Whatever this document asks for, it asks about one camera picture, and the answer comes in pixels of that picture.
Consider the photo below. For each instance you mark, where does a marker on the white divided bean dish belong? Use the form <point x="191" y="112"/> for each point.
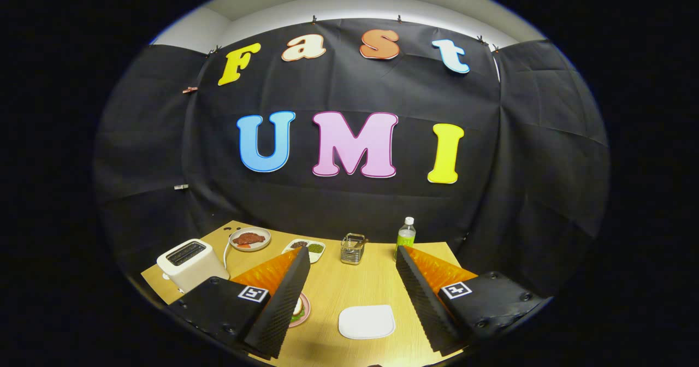
<point x="317" y="248"/>

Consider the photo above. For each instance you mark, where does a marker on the white round plate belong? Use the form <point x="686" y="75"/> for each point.
<point x="262" y="231"/>

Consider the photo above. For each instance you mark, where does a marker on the cream white toaster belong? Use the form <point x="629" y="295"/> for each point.
<point x="196" y="271"/>

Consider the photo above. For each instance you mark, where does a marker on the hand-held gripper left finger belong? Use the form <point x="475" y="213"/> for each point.
<point x="284" y="307"/>

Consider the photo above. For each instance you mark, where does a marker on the brown meat steak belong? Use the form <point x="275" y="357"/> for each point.
<point x="250" y="239"/>

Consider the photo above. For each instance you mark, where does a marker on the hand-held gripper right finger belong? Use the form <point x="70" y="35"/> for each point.
<point x="420" y="307"/>

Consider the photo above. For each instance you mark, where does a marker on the metal mesh holder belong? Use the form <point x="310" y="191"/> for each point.
<point x="352" y="255"/>

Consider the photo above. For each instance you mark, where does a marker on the black backdrop cloth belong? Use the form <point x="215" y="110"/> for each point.
<point x="338" y="94"/>

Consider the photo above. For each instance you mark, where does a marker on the green label plastic bottle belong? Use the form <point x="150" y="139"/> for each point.
<point x="405" y="238"/>

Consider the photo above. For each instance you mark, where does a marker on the pink round plate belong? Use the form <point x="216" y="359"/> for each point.
<point x="307" y="307"/>

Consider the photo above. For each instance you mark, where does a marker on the brown wooden utensil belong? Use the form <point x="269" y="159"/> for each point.
<point x="361" y="242"/>

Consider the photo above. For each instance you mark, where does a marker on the white square plate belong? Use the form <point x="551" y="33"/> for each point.
<point x="366" y="322"/>

